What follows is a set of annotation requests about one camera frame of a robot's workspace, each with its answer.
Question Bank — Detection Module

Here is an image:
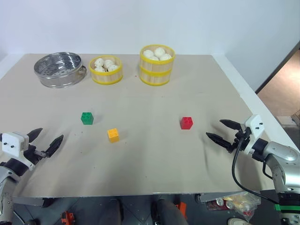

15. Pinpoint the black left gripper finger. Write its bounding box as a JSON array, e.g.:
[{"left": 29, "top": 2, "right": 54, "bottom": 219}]
[
  {"left": 26, "top": 127, "right": 44, "bottom": 143},
  {"left": 45, "top": 134, "right": 65, "bottom": 158}
]

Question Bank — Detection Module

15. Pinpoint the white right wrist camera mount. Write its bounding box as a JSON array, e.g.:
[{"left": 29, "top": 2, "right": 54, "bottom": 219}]
[{"left": 243, "top": 114, "right": 266, "bottom": 155}]

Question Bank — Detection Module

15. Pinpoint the green toy block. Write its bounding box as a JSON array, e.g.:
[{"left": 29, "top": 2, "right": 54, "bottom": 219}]
[{"left": 80, "top": 112, "right": 95, "bottom": 126}]

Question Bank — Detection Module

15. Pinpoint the dark rounded shape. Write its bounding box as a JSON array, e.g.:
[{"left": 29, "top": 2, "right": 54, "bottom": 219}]
[{"left": 151, "top": 198, "right": 188, "bottom": 225}]

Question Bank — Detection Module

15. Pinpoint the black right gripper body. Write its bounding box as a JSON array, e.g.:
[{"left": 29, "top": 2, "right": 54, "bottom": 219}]
[{"left": 228, "top": 124, "right": 252, "bottom": 154}]

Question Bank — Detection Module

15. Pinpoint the beige table cover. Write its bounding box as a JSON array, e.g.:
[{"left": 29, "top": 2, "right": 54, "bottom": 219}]
[{"left": 0, "top": 53, "right": 275, "bottom": 198}]

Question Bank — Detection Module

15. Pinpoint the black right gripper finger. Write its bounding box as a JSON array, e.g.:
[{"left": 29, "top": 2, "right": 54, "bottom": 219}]
[
  {"left": 219, "top": 119, "right": 242, "bottom": 131},
  {"left": 205, "top": 132, "right": 232, "bottom": 151}
]

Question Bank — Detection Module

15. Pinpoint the red toy block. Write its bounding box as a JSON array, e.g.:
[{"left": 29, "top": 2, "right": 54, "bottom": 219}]
[{"left": 180, "top": 116, "right": 195, "bottom": 130}]

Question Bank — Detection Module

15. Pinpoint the orange black clamp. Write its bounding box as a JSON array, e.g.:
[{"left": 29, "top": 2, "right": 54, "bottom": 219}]
[
  {"left": 175, "top": 201, "right": 188, "bottom": 217},
  {"left": 60, "top": 210, "right": 76, "bottom": 225}
]

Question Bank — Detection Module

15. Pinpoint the long black arm cable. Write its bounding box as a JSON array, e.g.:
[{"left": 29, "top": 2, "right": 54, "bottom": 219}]
[{"left": 231, "top": 137, "right": 281, "bottom": 204}]

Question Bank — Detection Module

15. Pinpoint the clear plastic bag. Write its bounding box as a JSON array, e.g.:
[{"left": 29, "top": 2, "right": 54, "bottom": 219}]
[{"left": 205, "top": 191, "right": 263, "bottom": 220}]

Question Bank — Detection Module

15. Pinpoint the white shoe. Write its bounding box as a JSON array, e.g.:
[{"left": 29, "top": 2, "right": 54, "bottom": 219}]
[{"left": 228, "top": 217, "right": 249, "bottom": 225}]

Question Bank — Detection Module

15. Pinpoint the yellow toy block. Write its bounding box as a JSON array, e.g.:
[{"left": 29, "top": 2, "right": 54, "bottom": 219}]
[{"left": 107, "top": 128, "right": 120, "bottom": 143}]

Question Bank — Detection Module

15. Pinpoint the stacked bamboo steamer underneath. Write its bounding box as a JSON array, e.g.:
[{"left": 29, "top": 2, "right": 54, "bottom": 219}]
[{"left": 139, "top": 65, "right": 173, "bottom": 87}]

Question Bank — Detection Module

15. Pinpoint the single bamboo steamer basket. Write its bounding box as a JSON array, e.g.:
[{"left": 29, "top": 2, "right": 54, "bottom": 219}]
[{"left": 89, "top": 55, "right": 124, "bottom": 85}]

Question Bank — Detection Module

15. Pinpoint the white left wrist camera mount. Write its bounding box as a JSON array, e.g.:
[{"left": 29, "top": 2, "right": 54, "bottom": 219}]
[{"left": 0, "top": 132, "right": 30, "bottom": 157}]

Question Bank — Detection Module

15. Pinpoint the stainless steel steamer pot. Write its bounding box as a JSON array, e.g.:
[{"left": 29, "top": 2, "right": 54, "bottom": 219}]
[{"left": 34, "top": 52, "right": 87, "bottom": 89}]

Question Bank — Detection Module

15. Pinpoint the stacked bamboo steamer with buns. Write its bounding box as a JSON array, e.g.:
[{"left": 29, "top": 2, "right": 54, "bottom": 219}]
[{"left": 139, "top": 44, "right": 176, "bottom": 72}]

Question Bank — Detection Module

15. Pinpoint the short black arm cable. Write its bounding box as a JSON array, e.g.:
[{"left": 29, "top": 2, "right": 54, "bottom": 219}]
[{"left": 262, "top": 160, "right": 274, "bottom": 180}]

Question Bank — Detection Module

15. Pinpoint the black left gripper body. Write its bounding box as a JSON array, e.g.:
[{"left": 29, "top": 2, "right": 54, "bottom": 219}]
[{"left": 22, "top": 141, "right": 51, "bottom": 165}]

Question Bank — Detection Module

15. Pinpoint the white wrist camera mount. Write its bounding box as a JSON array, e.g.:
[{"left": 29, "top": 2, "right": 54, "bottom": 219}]
[
  {"left": 243, "top": 114, "right": 266, "bottom": 155},
  {"left": 0, "top": 132, "right": 30, "bottom": 157}
]

